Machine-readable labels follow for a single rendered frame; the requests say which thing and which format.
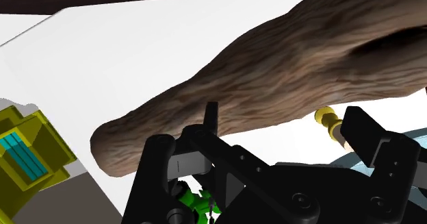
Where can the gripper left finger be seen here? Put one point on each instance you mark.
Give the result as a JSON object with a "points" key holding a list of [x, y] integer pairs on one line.
{"points": [[156, 183]]}

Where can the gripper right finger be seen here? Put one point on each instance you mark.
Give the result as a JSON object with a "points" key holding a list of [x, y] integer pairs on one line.
{"points": [[362, 133]]}

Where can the pale blue round dish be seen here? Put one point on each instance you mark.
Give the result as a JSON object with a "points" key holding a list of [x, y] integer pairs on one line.
{"points": [[357, 165]]}

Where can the green toy figure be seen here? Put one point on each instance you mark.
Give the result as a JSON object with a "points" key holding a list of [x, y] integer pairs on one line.
{"points": [[192, 200]]}

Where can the brown wooden log piece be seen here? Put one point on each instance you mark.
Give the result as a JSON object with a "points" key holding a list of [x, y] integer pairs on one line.
{"points": [[283, 66]]}

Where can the yellow box with teal panel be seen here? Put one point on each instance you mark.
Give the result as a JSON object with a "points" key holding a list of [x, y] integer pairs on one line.
{"points": [[50, 146]]}

